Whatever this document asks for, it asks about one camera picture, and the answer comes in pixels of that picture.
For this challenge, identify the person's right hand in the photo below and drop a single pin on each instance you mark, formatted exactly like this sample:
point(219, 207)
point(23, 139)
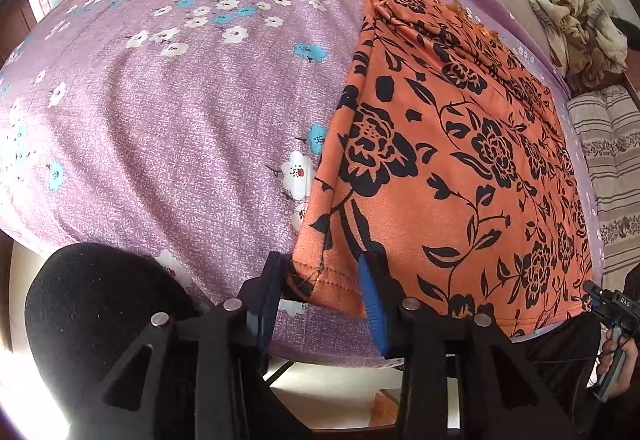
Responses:
point(629, 365)

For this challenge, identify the orange black floral garment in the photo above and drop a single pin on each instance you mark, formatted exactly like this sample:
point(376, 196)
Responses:
point(450, 145)

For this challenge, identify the brown cream plush blanket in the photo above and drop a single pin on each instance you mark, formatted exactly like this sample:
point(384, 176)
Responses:
point(575, 30)

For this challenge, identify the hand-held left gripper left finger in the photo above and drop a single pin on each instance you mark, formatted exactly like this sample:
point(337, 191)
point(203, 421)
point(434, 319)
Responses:
point(265, 315)

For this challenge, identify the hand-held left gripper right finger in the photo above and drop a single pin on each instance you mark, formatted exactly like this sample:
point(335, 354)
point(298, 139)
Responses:
point(374, 315)

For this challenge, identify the person's left leg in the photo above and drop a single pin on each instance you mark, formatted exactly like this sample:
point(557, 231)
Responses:
point(95, 290)

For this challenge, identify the striped patterned pillow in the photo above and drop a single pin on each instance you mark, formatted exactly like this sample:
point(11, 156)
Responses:
point(610, 155)

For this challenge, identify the person's right leg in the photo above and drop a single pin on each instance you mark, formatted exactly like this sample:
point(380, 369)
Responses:
point(560, 360)

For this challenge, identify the purple floral bedsheet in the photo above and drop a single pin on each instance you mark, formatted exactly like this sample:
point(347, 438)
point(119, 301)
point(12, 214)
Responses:
point(175, 120)

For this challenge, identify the person's leg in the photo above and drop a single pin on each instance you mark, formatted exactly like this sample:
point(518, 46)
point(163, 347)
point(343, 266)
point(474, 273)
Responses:
point(95, 290)
point(560, 360)

